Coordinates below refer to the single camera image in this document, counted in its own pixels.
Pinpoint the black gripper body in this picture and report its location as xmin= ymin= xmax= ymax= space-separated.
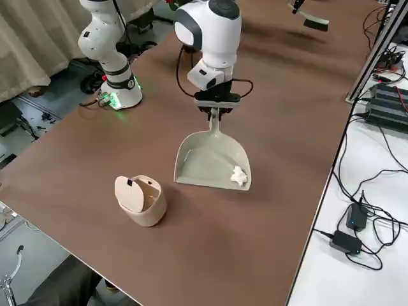
xmin=207 ymin=79 xmax=235 ymax=95

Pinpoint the white brush with black bristles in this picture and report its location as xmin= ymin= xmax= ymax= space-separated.
xmin=286 ymin=1 xmax=330 ymax=33

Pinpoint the pale plastic dustpan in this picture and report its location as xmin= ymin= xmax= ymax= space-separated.
xmin=173 ymin=108 xmax=252 ymax=192

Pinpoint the white paper ball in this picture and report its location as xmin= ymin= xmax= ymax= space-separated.
xmin=230 ymin=165 xmax=249 ymax=187

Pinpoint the beige swing-lid bin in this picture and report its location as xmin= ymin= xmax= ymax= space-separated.
xmin=113 ymin=174 xmax=168 ymax=228

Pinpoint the black finned power supply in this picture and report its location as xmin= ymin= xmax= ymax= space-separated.
xmin=363 ymin=83 xmax=408 ymax=131

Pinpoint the black power adapter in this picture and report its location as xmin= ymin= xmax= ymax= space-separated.
xmin=345 ymin=203 xmax=370 ymax=233
xmin=329 ymin=229 xmax=364 ymax=255

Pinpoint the beige curtain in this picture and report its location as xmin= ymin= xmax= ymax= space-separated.
xmin=0 ymin=0 xmax=157 ymax=103

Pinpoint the person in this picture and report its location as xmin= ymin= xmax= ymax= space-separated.
xmin=24 ymin=257 xmax=117 ymax=306

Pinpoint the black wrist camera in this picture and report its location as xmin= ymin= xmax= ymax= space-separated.
xmin=193 ymin=91 xmax=242 ymax=108

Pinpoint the aluminium frame post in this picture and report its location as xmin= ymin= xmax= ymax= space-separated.
xmin=345 ymin=0 xmax=408 ymax=103

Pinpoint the thick black base cable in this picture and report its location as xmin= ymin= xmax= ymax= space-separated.
xmin=78 ymin=96 xmax=103 ymax=108

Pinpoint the thin black adapter cable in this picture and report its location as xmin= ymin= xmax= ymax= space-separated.
xmin=337 ymin=113 xmax=408 ymax=272

